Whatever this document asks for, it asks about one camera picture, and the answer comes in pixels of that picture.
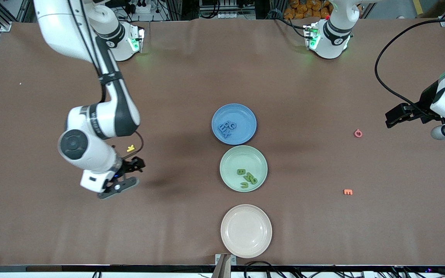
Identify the black table edge rail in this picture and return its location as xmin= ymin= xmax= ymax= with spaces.
xmin=0 ymin=265 xmax=445 ymax=273

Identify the orange bag pile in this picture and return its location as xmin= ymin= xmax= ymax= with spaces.
xmin=284 ymin=0 xmax=333 ymax=20

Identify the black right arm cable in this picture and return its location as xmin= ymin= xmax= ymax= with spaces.
xmin=68 ymin=0 xmax=144 ymax=159

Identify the blue plate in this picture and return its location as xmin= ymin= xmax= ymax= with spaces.
xmin=211 ymin=103 xmax=257 ymax=146

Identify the black arm base cable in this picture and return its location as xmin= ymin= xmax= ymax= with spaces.
xmin=273 ymin=11 xmax=309 ymax=39

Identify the black floor cable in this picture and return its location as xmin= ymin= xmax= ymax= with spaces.
xmin=244 ymin=261 xmax=285 ymax=278

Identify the white power strip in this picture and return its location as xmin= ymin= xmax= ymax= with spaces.
xmin=130 ymin=0 xmax=154 ymax=14

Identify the beige plate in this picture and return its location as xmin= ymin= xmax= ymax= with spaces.
xmin=221 ymin=204 xmax=273 ymax=259

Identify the metal table edge bracket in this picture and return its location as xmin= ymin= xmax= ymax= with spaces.
xmin=215 ymin=254 xmax=237 ymax=278

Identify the green plate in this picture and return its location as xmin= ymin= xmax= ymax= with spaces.
xmin=219 ymin=145 xmax=268 ymax=193

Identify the grey power strip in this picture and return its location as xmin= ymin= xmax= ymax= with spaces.
xmin=218 ymin=11 xmax=255 ymax=20

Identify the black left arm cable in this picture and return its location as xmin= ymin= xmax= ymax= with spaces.
xmin=375 ymin=17 xmax=445 ymax=116

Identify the brown table cover mat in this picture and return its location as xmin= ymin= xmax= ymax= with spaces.
xmin=0 ymin=19 xmax=445 ymax=267

